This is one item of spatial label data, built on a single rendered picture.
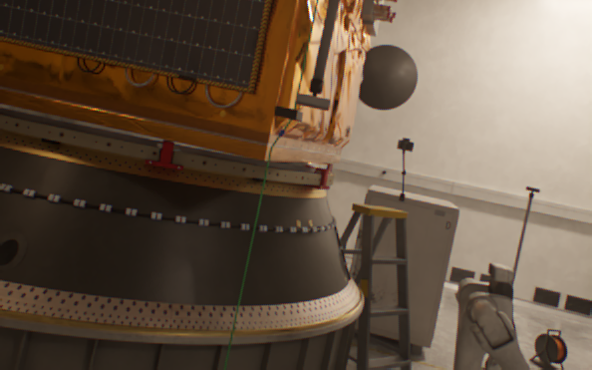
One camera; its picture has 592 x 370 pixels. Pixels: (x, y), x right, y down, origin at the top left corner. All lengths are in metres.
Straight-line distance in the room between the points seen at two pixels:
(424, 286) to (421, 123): 4.42
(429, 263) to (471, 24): 5.22
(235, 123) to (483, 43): 8.61
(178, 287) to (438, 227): 4.25
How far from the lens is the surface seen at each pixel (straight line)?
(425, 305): 6.13
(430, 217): 5.99
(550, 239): 10.31
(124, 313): 1.98
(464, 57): 10.16
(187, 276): 2.05
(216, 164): 2.13
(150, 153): 2.09
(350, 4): 2.68
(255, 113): 1.80
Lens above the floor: 1.83
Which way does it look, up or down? 2 degrees down
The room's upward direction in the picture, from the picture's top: 12 degrees clockwise
